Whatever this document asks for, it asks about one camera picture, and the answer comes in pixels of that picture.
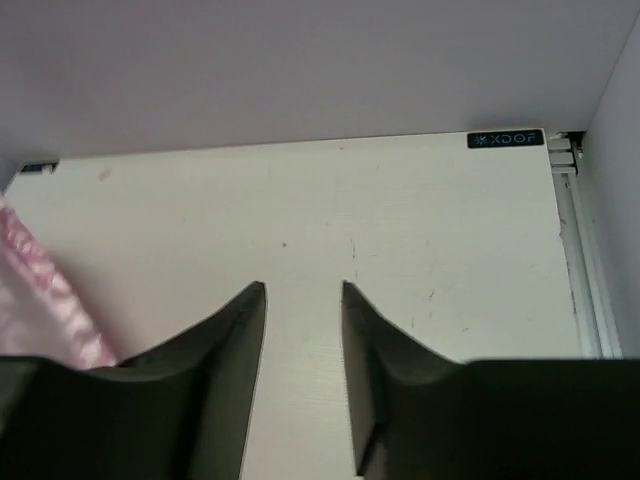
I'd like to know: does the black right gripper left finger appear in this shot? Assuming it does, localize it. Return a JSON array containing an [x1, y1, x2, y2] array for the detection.
[[1, 282, 266, 479]]

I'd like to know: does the pink fabric pillowcase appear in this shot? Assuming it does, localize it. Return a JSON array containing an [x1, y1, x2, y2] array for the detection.
[[1, 199, 117, 369]]

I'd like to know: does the blue left corner label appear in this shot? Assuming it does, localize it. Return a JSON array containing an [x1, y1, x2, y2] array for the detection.
[[19, 160, 59, 174]]

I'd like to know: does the aluminium table frame rail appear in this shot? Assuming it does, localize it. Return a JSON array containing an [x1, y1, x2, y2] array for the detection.
[[547, 132, 623, 359]]

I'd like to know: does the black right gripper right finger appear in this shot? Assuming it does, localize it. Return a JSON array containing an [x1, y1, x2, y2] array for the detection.
[[341, 282, 639, 479]]

